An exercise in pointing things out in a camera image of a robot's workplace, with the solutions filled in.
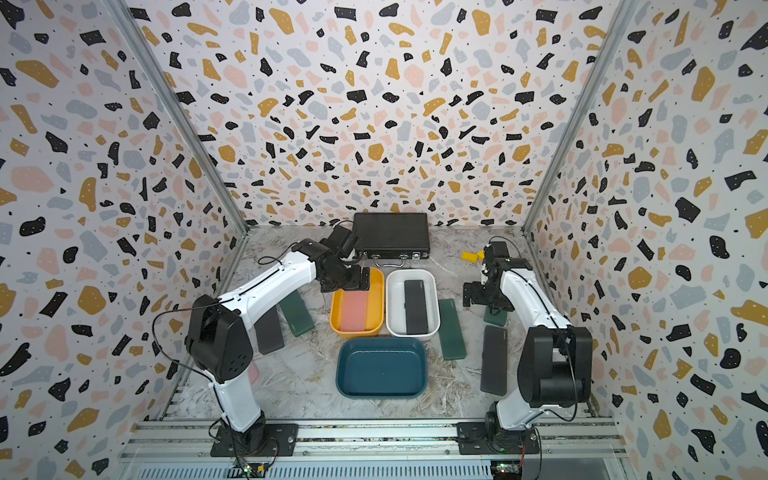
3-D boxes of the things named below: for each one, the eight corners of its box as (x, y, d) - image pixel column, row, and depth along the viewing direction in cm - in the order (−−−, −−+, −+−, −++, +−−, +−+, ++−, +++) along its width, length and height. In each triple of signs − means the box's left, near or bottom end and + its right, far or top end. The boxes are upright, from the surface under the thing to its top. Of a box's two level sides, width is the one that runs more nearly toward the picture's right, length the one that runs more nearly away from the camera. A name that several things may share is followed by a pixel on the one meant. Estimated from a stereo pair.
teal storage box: (335, 399, 82) (331, 393, 78) (342, 345, 92) (339, 336, 88) (427, 399, 83) (429, 393, 78) (425, 345, 93) (426, 337, 88)
